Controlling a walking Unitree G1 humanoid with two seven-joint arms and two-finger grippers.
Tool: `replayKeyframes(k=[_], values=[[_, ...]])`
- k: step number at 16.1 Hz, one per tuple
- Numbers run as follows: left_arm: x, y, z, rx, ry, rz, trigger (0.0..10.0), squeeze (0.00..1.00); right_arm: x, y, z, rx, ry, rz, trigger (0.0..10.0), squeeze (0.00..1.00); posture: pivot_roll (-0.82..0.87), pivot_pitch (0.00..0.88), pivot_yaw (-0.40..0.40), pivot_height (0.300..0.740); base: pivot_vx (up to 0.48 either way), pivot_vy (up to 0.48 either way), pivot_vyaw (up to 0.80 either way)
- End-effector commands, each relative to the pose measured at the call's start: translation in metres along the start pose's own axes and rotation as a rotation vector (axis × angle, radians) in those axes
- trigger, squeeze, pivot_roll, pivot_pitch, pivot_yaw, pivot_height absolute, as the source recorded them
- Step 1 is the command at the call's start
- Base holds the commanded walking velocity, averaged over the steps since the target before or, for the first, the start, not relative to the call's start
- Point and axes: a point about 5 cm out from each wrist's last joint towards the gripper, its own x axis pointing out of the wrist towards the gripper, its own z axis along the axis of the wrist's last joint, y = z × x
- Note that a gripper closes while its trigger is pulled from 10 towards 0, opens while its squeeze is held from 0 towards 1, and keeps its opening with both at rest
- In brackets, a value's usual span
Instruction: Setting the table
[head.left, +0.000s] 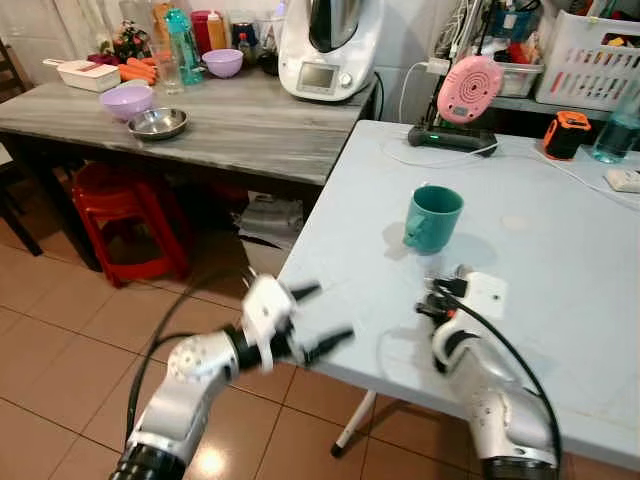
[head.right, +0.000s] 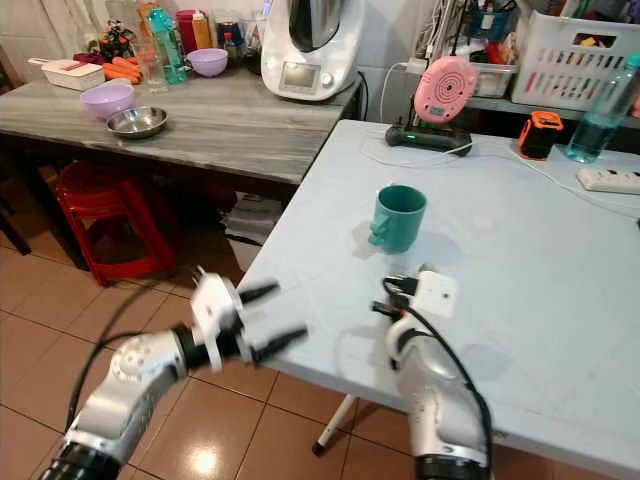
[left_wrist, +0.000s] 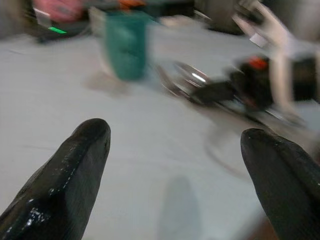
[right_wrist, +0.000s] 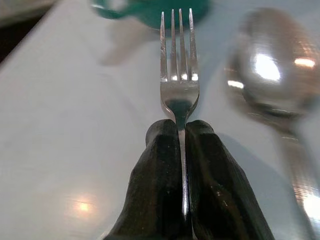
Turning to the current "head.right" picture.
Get teal ceramic mug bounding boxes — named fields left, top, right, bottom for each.
left=367, top=183, right=429, bottom=255

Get grey plastic bag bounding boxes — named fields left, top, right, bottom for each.
left=221, top=191, right=287, bottom=247

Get white table leg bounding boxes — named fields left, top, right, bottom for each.
left=312, top=393, right=360, bottom=458

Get black charging base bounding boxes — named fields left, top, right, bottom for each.
left=385, top=119, right=474, bottom=157

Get red plastic stool stack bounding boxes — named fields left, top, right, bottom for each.
left=56, top=160, right=183, bottom=288

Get grey wood-look side table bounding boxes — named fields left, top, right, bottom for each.
left=0, top=66, right=364, bottom=273

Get pink round device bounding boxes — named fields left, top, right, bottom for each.
left=413, top=54, right=480, bottom=125

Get orange and black device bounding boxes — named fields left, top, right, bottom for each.
left=517, top=109, right=566, bottom=162

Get stainless steel bowl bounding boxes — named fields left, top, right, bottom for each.
left=105, top=104, right=170, bottom=140

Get clear plastic container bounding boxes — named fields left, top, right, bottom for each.
left=474, top=62, right=522, bottom=99

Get small purple plastic bowl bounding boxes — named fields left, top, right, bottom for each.
left=186, top=47, right=230, bottom=79

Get white power strip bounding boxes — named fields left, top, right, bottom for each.
left=576, top=165, right=640, bottom=195

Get white kitchen cooking machine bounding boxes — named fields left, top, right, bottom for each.
left=259, top=0, right=367, bottom=102

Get large purple plastic bowl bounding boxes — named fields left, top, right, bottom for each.
left=79, top=81, right=139, bottom=122

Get clear drinking glass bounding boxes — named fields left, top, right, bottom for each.
left=139, top=50, right=167, bottom=94

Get clear plastic water bottle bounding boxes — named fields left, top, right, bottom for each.
left=563, top=54, right=640, bottom=165

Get orange carrots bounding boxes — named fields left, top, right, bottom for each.
left=104, top=56, right=144, bottom=84

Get teal water bottle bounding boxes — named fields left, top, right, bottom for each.
left=147, top=5, right=190, bottom=86

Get red lidded jar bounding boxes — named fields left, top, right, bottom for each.
left=174, top=9, right=211, bottom=53

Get white plastic basket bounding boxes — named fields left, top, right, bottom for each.
left=509, top=11, right=640, bottom=112

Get white rectangular dish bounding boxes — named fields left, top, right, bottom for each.
left=27, top=57, right=107, bottom=93

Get small dark potted plant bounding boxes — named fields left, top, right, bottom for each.
left=76, top=20, right=141, bottom=65

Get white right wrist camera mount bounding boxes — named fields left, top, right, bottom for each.
left=413, top=266, right=461, bottom=320

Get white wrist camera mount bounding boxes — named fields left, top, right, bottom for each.
left=190, top=271, right=243, bottom=373
left=413, top=266, right=461, bottom=320

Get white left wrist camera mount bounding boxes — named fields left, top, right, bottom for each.
left=190, top=271, right=243, bottom=373

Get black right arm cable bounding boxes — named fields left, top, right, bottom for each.
left=388, top=288, right=498, bottom=473

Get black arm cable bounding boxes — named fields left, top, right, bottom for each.
left=388, top=288, right=498, bottom=473
left=64, top=272, right=193, bottom=436

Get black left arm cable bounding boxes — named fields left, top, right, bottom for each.
left=64, top=272, right=193, bottom=436

